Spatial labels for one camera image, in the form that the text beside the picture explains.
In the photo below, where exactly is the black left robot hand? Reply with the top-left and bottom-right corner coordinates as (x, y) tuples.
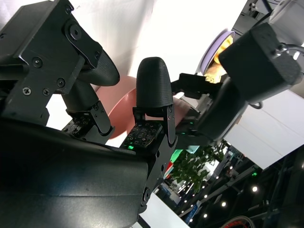
(171, 73), (247, 143)

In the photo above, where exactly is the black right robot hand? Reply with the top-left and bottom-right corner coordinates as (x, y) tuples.
(0, 0), (178, 228)

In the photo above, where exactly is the pink plastic bowl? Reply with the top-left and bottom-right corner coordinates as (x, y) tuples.
(94, 76), (190, 141)

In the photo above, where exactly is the green leafy plant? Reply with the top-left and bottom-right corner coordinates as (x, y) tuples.
(170, 142), (226, 193)

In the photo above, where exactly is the purple round plate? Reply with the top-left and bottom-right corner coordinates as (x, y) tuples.
(201, 28), (236, 77)

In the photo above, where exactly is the yellow food piece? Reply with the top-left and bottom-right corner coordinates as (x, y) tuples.
(214, 35), (233, 65)

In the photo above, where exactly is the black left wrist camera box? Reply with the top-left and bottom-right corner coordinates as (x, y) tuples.
(218, 22), (303, 105)

